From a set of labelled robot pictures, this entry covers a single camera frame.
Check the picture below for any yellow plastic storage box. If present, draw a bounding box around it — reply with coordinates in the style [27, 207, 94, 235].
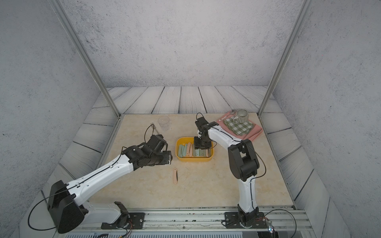
[175, 137, 214, 162]

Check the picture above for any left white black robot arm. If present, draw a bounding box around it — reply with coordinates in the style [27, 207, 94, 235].
[47, 145, 173, 234]

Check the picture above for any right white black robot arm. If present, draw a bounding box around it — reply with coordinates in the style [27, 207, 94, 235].
[194, 117, 260, 227]

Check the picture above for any silver metal fork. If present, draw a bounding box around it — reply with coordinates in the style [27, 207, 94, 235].
[150, 123, 159, 134]

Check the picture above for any clear drinking glass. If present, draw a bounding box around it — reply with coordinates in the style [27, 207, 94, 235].
[158, 116, 171, 131]

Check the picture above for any green checkered cloth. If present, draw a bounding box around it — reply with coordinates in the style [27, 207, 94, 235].
[223, 117, 255, 136]

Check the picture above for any pink cutting board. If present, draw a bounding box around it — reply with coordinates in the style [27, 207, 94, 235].
[216, 110, 263, 141]

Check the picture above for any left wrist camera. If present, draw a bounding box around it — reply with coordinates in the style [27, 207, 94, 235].
[147, 134, 168, 152]

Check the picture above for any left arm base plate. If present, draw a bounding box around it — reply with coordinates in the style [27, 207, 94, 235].
[101, 212, 145, 230]

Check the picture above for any aluminium front rail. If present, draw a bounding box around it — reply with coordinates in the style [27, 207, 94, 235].
[62, 206, 316, 238]

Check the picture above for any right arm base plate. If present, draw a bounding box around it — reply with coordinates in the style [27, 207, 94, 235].
[221, 212, 268, 229]

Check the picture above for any right aluminium frame post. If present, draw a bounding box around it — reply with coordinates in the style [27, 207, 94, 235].
[258, 0, 314, 118]

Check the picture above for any aluminium frame post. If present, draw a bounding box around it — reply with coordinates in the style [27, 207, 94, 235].
[49, 0, 122, 119]
[258, 0, 314, 118]

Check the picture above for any left aluminium frame post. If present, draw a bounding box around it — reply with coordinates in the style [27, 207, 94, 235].
[49, 0, 122, 119]

